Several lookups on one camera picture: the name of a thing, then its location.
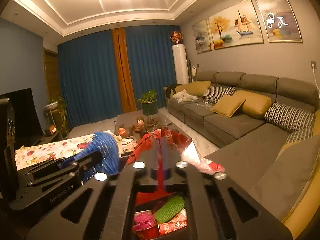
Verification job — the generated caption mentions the blue foam fruit net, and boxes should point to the blue foam fruit net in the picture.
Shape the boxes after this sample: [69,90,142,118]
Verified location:
[60,132,119,183]

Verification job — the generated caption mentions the green foam fruit net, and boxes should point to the green foam fruit net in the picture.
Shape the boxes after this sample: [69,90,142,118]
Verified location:
[154,195,185,224]

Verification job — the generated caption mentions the red snack wrapper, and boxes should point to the red snack wrapper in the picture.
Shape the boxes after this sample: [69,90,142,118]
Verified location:
[126,129,225,206]

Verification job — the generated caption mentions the red paper cup gold pattern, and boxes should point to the red paper cup gold pattern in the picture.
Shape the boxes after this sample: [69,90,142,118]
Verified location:
[132,210,159,239]

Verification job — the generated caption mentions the floral tablecloth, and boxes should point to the floral tablecloth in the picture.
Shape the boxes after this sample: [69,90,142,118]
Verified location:
[15,130,138,170]

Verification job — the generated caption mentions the red snack box in bin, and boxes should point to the red snack box in bin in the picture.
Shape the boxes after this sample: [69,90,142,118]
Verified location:
[158,209,188,236]

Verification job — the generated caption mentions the black television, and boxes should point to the black television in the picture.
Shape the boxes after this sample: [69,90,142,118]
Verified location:
[1,88,43,150]

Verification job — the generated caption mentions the plant on stand by curtain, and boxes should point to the plant on stand by curtain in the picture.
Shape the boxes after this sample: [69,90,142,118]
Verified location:
[44,96,69,138]

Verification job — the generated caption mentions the dark coffee table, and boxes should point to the dark coffee table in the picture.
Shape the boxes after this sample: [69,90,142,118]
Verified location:
[114,110,181,141]

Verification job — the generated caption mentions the orange centre curtain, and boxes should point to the orange centre curtain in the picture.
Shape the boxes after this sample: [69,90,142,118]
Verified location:
[111,28,137,113]

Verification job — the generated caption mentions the potted plant on coffee table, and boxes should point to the potted plant on coffee table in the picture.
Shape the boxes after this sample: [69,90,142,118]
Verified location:
[138,89,158,116]

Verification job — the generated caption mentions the blue curtains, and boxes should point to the blue curtains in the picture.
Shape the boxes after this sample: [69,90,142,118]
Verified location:
[58,25,180,127]

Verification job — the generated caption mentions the grey sectional sofa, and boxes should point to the grey sectional sofa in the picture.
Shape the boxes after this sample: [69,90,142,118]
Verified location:
[167,72,319,239]

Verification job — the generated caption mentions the mustard cushion front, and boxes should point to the mustard cushion front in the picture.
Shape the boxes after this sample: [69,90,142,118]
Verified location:
[210,95,246,118]

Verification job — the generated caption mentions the mustard cushion large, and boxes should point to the mustard cushion large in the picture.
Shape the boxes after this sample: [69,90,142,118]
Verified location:
[232,90,272,119]

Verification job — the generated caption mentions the white cloth on sofa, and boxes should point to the white cloth on sofa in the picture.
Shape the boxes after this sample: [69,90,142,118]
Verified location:
[172,89,198,103]

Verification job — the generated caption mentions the patterned black white cushion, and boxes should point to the patterned black white cushion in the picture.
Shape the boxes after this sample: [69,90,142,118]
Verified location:
[203,86,235,104]

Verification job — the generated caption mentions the patterned cushion near corner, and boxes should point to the patterned cushion near corner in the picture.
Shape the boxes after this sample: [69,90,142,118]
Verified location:
[264,102,315,133]

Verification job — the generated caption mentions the mustard cushion far end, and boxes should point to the mustard cushion far end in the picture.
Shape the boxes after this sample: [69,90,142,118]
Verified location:
[175,81,212,96]

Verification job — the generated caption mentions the white standing air conditioner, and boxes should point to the white standing air conditioner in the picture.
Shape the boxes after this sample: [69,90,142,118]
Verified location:
[172,44,189,85]

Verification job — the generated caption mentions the red flower arrangement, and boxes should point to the red flower arrangement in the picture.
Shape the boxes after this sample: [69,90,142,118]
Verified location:
[170,30,183,44]

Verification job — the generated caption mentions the left landscape painting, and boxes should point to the left landscape painting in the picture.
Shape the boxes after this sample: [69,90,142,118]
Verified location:
[192,20,212,54]

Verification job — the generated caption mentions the landscape painting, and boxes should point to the landscape painting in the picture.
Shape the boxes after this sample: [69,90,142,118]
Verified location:
[192,20,212,54]
[255,0,303,43]

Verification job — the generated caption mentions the centre tree and sailboat painting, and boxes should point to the centre tree and sailboat painting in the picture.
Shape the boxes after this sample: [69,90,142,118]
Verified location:
[208,0,264,50]

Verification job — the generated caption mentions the right landscape painting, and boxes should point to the right landscape painting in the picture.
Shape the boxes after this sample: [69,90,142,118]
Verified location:
[255,0,303,43]

